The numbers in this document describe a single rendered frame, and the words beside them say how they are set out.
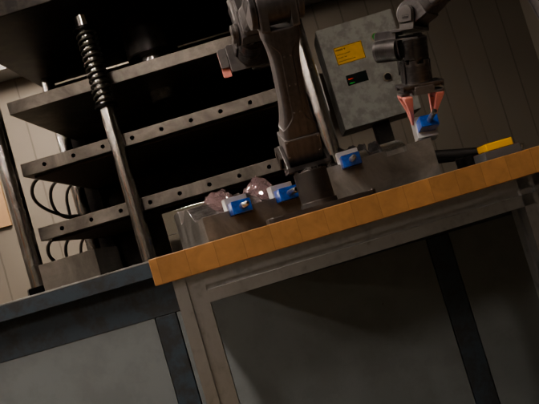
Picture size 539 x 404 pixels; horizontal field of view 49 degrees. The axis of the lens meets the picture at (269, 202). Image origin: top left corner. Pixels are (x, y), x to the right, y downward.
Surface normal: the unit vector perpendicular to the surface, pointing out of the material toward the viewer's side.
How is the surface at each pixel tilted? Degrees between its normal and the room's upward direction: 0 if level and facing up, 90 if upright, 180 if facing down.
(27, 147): 90
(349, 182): 90
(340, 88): 90
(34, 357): 90
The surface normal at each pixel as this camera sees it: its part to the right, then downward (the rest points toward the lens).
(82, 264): -0.04, -0.04
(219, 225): 0.25, -0.12
